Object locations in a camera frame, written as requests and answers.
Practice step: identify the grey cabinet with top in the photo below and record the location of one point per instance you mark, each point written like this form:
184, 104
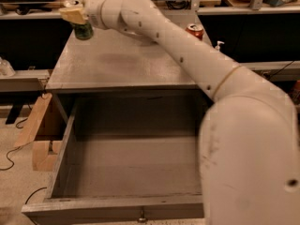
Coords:
112, 78

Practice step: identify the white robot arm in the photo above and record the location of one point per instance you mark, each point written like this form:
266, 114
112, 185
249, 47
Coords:
249, 140

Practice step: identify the red cola can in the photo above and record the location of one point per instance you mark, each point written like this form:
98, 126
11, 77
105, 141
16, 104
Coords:
196, 30

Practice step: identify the clear plastic bag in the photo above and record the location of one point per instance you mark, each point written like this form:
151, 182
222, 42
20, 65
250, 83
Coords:
6, 70

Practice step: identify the open grey top drawer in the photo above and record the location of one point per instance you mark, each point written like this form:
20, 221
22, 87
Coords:
110, 173

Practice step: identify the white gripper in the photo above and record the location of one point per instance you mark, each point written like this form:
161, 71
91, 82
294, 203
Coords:
92, 12

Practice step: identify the green soda can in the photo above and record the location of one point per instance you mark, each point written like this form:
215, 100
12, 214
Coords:
82, 31

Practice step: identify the white pump dispenser bottle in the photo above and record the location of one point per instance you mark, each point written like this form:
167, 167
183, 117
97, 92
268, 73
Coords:
219, 45

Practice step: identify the wooden plank assembly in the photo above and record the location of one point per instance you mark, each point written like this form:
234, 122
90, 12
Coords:
43, 130

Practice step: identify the brass drawer knob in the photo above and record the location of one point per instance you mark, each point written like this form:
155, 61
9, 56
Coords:
142, 218

